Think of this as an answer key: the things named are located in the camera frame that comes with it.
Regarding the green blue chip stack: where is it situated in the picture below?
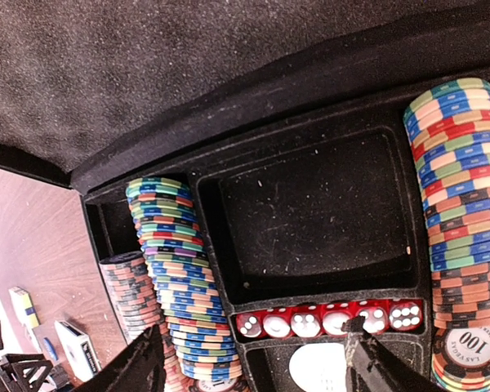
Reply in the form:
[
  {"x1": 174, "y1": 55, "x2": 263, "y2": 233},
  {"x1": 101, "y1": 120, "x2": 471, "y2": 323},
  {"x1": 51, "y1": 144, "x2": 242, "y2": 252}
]
[{"x1": 126, "y1": 177, "x2": 248, "y2": 391}]

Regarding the white dealer button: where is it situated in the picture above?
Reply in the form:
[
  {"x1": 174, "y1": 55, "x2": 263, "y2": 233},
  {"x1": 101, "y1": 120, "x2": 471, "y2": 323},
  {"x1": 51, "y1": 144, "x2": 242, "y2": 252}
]
[{"x1": 288, "y1": 343, "x2": 347, "y2": 392}]

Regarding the white card deck box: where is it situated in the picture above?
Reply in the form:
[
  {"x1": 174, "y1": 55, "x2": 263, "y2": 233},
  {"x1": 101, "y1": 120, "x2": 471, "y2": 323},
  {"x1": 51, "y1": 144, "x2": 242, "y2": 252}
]
[{"x1": 54, "y1": 321, "x2": 101, "y2": 382}]

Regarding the red dice row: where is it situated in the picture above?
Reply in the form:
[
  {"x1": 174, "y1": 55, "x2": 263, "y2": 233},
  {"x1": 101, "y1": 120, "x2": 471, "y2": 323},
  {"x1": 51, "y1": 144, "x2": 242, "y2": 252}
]
[{"x1": 235, "y1": 299, "x2": 424, "y2": 339}]

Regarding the blue round blind button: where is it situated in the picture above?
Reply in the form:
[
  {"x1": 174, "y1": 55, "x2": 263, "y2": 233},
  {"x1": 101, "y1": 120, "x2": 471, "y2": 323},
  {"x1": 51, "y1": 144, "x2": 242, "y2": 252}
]
[{"x1": 42, "y1": 337, "x2": 59, "y2": 362}]

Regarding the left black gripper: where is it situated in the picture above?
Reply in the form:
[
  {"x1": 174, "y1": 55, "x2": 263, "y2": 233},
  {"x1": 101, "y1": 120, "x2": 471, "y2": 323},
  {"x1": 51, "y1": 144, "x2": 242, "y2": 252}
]
[{"x1": 0, "y1": 321, "x2": 72, "y2": 392}]

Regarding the right outer chip stack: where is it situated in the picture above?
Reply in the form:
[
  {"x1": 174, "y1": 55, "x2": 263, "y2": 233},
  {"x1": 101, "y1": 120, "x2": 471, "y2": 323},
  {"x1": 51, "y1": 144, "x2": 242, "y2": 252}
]
[{"x1": 431, "y1": 326, "x2": 490, "y2": 391}]

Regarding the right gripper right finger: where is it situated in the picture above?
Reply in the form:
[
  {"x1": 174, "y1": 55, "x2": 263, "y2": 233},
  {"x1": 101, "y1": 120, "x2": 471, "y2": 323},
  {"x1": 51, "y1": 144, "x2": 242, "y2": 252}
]
[{"x1": 341, "y1": 316, "x2": 441, "y2": 392}]

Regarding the black poker chip case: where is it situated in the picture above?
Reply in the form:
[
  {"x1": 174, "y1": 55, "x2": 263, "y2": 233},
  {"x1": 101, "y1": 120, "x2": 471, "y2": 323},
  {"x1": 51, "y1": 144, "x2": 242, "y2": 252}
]
[{"x1": 0, "y1": 0, "x2": 490, "y2": 392}]

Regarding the yellow blue card deck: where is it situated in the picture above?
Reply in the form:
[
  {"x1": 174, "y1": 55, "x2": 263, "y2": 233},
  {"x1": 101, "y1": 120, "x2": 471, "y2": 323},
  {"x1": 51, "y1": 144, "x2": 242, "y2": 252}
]
[{"x1": 8, "y1": 287, "x2": 39, "y2": 329}]

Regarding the orange black chip stack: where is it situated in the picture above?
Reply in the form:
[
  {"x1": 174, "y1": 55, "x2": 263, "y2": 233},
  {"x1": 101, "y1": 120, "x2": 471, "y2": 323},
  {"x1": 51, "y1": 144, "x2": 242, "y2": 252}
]
[
  {"x1": 403, "y1": 78, "x2": 490, "y2": 330},
  {"x1": 99, "y1": 251, "x2": 189, "y2": 391}
]

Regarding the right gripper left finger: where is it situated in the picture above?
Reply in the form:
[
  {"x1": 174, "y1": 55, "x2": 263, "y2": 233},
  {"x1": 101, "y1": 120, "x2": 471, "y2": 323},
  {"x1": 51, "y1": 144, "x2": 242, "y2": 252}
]
[{"x1": 73, "y1": 325, "x2": 166, "y2": 392}]

